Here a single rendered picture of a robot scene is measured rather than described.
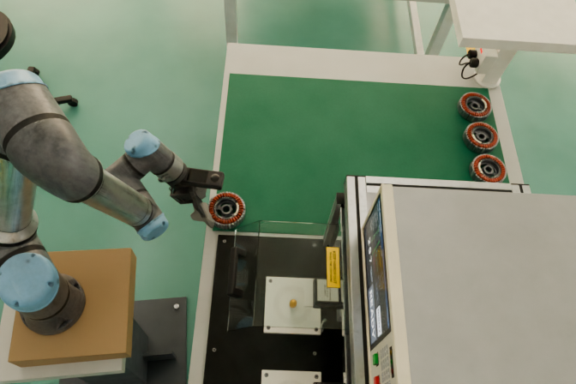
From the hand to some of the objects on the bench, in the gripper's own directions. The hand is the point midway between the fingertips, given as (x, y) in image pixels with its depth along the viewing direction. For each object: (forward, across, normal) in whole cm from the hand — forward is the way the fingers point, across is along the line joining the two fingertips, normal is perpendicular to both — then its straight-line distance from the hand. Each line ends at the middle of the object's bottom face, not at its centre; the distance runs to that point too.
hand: (220, 204), depth 148 cm
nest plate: (+15, +26, +20) cm, 36 cm away
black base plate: (+18, +38, +21) cm, 47 cm away
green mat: (+26, -29, +34) cm, 51 cm away
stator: (+5, 0, -1) cm, 5 cm away
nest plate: (+16, +50, +22) cm, 57 cm away
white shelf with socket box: (+42, -58, +62) cm, 95 cm away
